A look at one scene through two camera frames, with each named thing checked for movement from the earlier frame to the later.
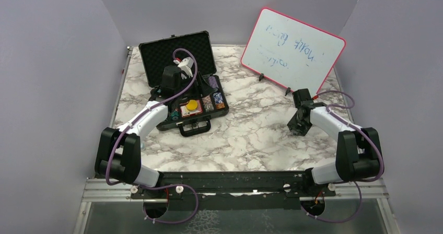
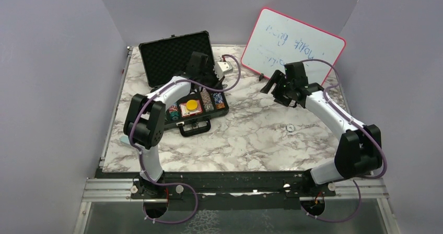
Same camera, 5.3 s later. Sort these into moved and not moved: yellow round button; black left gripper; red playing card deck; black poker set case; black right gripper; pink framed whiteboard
Moved: black right gripper; black left gripper
Not moved: red playing card deck; black poker set case; yellow round button; pink framed whiteboard
